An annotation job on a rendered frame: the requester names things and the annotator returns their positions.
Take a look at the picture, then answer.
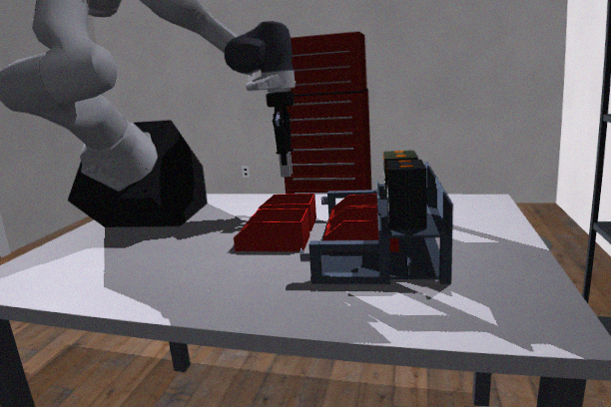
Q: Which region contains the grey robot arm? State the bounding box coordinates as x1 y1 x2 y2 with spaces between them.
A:
0 0 296 192

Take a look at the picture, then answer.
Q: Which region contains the red bin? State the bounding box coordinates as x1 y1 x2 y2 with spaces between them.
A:
236 208 309 251
251 194 316 230
327 194 377 222
322 206 399 252

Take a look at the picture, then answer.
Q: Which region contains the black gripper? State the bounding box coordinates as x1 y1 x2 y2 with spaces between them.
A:
266 92 294 178

